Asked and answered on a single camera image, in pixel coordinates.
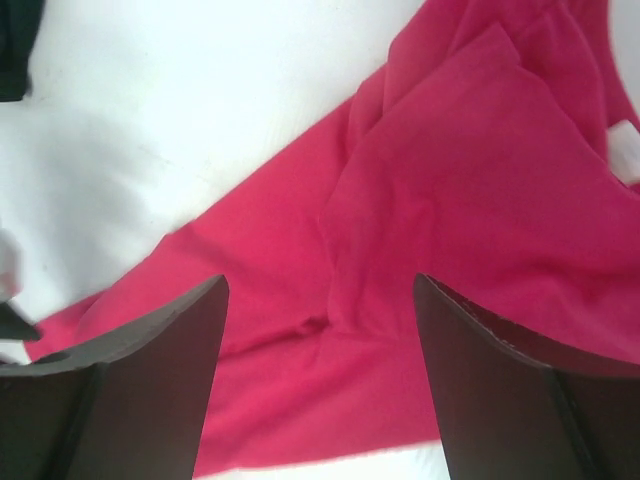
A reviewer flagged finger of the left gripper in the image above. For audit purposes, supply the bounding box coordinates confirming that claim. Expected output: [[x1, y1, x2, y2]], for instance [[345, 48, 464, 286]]
[[0, 301, 40, 342]]

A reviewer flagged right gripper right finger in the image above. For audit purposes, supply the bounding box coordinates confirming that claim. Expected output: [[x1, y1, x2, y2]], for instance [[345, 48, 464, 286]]
[[413, 275, 639, 479]]

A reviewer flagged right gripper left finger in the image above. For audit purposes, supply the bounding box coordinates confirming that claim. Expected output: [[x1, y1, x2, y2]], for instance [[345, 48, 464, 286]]
[[1, 276, 229, 479]]

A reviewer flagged pink t shirt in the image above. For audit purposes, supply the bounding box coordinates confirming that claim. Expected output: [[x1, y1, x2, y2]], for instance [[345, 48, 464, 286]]
[[27, 1, 639, 475]]

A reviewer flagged black folded t shirt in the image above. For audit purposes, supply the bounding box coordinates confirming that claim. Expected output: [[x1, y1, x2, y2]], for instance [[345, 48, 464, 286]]
[[0, 0, 45, 103]]

